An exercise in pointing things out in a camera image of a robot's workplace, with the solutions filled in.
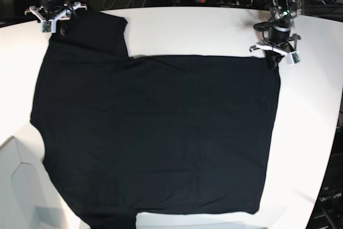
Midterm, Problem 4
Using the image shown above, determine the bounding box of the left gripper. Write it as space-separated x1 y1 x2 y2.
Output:
249 26 301 70

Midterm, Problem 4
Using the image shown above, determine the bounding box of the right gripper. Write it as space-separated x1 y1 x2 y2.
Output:
24 0 87 36

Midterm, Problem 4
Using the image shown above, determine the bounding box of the black T-shirt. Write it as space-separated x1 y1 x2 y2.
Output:
31 10 281 228

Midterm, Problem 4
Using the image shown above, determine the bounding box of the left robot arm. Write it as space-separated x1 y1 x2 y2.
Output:
249 0 302 70

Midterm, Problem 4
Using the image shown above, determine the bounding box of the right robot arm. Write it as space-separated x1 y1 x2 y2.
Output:
24 0 87 33

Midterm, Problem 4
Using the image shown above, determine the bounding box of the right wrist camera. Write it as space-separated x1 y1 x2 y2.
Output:
41 20 57 33

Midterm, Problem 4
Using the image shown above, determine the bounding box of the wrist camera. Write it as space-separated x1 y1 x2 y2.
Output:
41 20 57 33
285 50 300 65

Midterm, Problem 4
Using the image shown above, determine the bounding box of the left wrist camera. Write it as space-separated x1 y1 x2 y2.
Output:
285 50 300 65

